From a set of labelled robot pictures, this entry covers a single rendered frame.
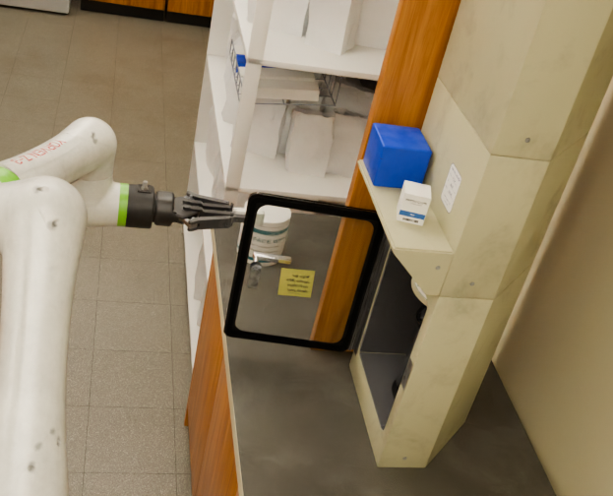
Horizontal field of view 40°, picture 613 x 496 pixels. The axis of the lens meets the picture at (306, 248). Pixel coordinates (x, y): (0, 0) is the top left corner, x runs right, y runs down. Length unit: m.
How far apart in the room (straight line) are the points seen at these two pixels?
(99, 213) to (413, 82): 0.70
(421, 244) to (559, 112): 0.33
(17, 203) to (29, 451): 0.35
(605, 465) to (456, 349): 0.42
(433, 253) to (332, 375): 0.63
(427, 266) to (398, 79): 0.42
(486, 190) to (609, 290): 0.51
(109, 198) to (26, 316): 0.58
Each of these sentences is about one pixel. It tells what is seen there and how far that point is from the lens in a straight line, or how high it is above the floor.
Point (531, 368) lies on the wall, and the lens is 2.16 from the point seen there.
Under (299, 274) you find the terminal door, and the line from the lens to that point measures 1.90.
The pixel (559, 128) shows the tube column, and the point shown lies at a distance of 1.47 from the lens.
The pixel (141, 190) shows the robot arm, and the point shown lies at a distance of 1.80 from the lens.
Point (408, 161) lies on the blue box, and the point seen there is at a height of 1.57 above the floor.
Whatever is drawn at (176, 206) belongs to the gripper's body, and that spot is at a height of 1.32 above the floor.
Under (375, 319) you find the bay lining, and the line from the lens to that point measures 1.97.
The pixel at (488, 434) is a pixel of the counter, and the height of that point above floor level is 0.94.
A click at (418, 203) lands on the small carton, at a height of 1.56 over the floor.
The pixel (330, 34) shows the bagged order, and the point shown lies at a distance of 2.68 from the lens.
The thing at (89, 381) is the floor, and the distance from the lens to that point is 3.30.
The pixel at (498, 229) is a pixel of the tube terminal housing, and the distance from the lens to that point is 1.53.
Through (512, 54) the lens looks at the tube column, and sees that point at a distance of 1.43.
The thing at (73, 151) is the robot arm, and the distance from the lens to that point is 1.66.
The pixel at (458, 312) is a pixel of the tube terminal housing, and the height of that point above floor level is 1.38.
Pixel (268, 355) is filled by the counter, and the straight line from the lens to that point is 2.07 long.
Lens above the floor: 2.29
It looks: 33 degrees down
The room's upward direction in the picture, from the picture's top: 14 degrees clockwise
